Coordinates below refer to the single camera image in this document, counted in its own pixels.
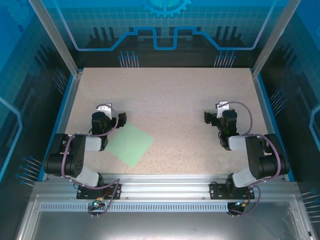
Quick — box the light green paper sheet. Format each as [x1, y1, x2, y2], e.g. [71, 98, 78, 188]
[106, 122, 155, 168]

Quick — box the blue edge strip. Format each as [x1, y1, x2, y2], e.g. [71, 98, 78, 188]
[256, 74, 296, 182]
[36, 73, 76, 182]

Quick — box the slotted aluminium strip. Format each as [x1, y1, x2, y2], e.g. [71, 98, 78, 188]
[39, 203, 293, 212]

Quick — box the grey metal tray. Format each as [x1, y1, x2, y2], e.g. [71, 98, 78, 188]
[14, 194, 320, 240]

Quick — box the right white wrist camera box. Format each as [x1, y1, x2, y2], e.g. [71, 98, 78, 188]
[216, 100, 231, 119]

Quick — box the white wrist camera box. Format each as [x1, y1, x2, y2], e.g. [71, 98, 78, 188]
[96, 102, 114, 118]
[216, 100, 231, 119]

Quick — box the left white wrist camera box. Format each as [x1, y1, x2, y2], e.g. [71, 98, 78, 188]
[96, 102, 114, 118]

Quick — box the aluminium side rail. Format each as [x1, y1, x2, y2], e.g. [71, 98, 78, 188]
[251, 71, 287, 181]
[46, 71, 83, 181]

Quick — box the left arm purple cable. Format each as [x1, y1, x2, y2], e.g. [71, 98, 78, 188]
[60, 103, 121, 218]

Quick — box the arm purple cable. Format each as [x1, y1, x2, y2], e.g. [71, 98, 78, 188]
[217, 100, 281, 217]
[60, 103, 121, 218]

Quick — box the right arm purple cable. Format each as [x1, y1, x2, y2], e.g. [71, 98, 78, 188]
[217, 100, 281, 217]

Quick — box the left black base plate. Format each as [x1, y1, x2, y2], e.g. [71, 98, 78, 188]
[76, 183, 123, 200]

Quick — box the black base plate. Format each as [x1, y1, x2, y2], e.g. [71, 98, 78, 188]
[76, 183, 123, 200]
[209, 182, 256, 200]

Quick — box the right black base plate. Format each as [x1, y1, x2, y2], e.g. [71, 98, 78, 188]
[209, 182, 256, 200]

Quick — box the aluminium frame rail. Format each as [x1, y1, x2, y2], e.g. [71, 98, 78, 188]
[33, 173, 300, 201]

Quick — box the cable connector with green light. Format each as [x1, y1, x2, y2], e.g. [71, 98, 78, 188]
[233, 198, 252, 208]
[91, 197, 105, 210]

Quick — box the aluminium corner post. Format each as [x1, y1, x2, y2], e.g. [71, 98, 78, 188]
[250, 0, 302, 78]
[27, 0, 84, 78]

